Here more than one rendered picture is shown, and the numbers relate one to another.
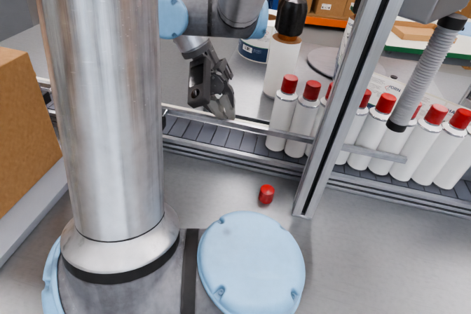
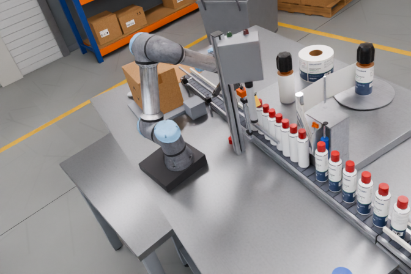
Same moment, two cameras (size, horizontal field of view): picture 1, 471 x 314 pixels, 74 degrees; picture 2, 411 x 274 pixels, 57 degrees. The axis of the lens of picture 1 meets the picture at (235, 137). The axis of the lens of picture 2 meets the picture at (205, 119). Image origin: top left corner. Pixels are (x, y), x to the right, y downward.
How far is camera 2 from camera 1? 1.62 m
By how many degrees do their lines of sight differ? 48
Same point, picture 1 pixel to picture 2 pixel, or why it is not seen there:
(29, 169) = (169, 104)
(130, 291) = (145, 124)
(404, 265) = (251, 182)
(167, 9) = not seen: hidden behind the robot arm
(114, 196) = (144, 105)
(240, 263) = (161, 127)
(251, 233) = (168, 124)
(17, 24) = (241, 25)
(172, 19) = not seen: hidden behind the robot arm
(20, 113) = (169, 86)
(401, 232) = (266, 175)
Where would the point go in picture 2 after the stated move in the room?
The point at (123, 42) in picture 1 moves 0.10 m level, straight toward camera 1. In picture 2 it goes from (145, 81) to (133, 93)
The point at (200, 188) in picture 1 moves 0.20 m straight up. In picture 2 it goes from (214, 130) to (207, 101)
